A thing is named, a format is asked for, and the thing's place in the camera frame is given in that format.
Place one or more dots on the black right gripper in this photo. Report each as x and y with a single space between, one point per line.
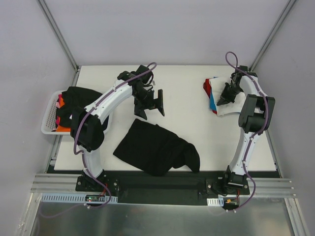
229 91

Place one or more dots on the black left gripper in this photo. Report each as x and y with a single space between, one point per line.
148 104

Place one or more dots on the white t shirt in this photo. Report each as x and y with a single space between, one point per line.
231 107

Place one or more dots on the red t shirt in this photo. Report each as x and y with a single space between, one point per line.
208 89

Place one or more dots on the black t shirt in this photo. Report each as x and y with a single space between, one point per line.
75 97
155 150

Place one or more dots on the white plastic laundry basket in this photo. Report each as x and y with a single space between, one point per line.
49 121

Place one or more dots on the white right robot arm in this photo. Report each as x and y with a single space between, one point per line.
254 119

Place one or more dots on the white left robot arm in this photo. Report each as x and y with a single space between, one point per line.
189 137

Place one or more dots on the black t shirt in basket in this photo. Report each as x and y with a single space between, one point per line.
75 97

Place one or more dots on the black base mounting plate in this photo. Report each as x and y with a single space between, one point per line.
174 188

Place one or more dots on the orange t shirt in basket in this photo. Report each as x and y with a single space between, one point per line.
59 104

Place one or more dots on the right white cable duct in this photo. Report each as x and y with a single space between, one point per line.
215 202

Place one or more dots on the white cable duct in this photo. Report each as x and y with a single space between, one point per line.
77 198
215 202

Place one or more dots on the right aluminium frame post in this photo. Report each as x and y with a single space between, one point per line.
290 4

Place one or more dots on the aluminium frame post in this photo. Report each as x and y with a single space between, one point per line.
290 4
57 32

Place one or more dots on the aluminium front rail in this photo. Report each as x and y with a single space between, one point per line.
65 183

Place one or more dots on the left white cable duct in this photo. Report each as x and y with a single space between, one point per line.
77 198

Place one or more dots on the left aluminium frame post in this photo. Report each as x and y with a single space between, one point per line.
57 32

